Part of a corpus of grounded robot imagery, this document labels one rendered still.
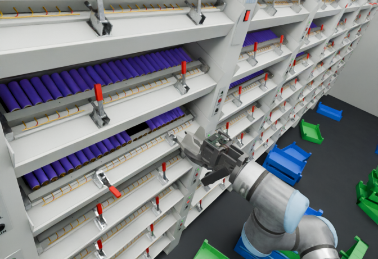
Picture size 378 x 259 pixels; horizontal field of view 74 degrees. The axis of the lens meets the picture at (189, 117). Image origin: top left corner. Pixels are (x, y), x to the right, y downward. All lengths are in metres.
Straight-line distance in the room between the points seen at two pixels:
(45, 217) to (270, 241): 0.53
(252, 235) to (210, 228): 1.14
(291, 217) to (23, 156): 0.54
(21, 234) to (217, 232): 1.37
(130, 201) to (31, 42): 0.64
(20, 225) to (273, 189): 0.53
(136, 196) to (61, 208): 0.32
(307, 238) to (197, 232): 1.12
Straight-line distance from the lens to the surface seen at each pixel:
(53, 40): 0.45
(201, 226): 1.83
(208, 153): 0.67
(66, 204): 0.70
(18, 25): 0.46
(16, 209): 0.60
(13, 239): 0.66
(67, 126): 0.57
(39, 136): 0.55
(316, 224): 0.79
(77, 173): 0.70
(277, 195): 0.62
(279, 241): 0.73
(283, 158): 2.49
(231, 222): 1.92
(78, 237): 0.87
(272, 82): 1.52
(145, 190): 0.96
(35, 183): 0.69
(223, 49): 0.82
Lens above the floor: 1.51
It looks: 34 degrees down
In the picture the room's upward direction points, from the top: 14 degrees clockwise
